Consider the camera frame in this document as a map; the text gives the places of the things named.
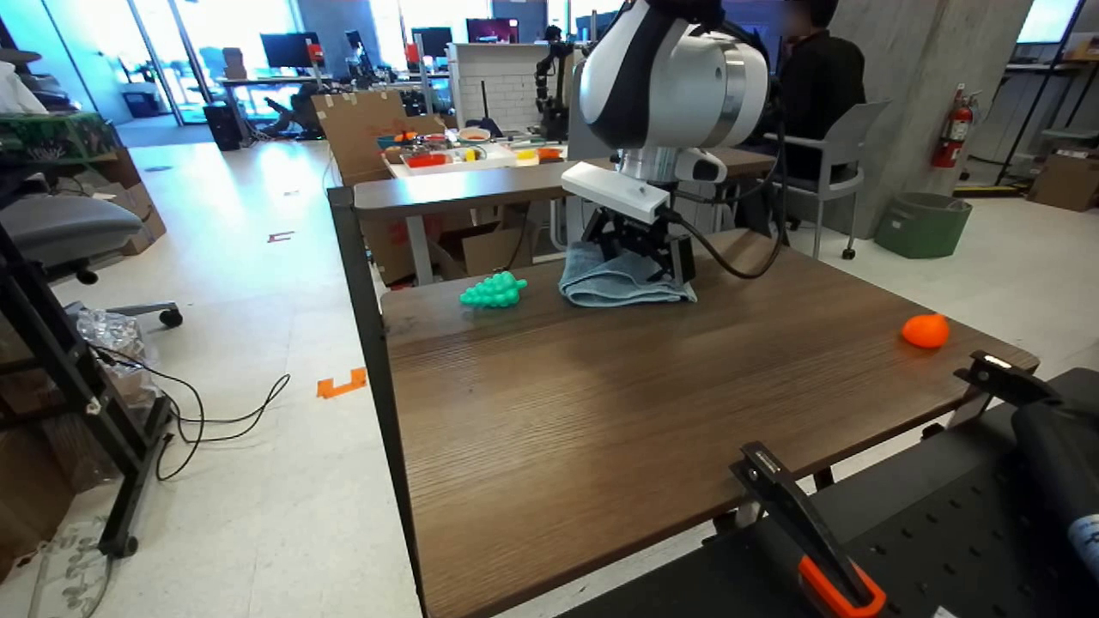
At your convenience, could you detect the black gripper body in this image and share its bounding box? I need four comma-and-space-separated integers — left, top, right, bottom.
593, 209, 691, 272

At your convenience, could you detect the light blue towel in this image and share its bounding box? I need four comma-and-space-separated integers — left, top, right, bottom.
556, 237, 701, 311

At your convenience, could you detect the cardboard box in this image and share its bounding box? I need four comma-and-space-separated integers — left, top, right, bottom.
440, 221, 544, 283
1028, 151, 1099, 216

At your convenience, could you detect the green grape toy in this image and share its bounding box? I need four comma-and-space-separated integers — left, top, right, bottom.
456, 268, 534, 311

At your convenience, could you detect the long wooden side table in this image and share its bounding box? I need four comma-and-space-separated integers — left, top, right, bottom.
352, 145, 783, 288

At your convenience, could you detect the white tray with toys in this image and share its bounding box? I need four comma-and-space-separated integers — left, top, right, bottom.
380, 124, 572, 179

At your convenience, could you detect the white cabinet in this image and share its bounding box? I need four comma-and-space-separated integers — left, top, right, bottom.
450, 40, 553, 132

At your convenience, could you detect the grey plastic chair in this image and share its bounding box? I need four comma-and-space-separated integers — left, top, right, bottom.
749, 101, 894, 261

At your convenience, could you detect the green round bin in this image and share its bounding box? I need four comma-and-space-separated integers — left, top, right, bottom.
872, 188, 976, 261

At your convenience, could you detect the black computer monitor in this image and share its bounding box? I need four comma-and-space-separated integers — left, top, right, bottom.
259, 30, 325, 67
459, 14, 526, 47
410, 24, 456, 57

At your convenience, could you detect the orange carrot toy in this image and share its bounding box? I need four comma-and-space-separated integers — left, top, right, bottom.
898, 311, 954, 355

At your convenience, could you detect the large flat cardboard sheet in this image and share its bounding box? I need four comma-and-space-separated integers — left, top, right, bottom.
312, 87, 450, 288

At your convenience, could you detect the orange floor tape mark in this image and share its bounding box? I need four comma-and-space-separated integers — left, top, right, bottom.
312, 366, 370, 403

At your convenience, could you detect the red fire extinguisher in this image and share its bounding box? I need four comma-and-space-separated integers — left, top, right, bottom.
930, 81, 981, 170

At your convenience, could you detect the crumpled clear plastic bag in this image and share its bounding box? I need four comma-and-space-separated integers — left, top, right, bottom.
61, 299, 153, 371

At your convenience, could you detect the black metal floor stand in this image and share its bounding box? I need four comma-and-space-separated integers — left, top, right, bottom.
0, 221, 181, 563

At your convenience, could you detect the grey office chair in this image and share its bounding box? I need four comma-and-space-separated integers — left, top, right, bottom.
0, 188, 186, 334

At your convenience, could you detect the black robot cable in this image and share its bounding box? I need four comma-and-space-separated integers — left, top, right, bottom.
668, 167, 798, 284

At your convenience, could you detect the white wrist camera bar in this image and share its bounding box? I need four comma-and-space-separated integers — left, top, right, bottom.
561, 158, 678, 225

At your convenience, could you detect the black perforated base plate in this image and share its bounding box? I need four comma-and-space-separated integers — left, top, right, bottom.
561, 433, 1099, 618

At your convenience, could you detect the black floor cable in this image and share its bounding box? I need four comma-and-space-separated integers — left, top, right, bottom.
90, 340, 295, 485

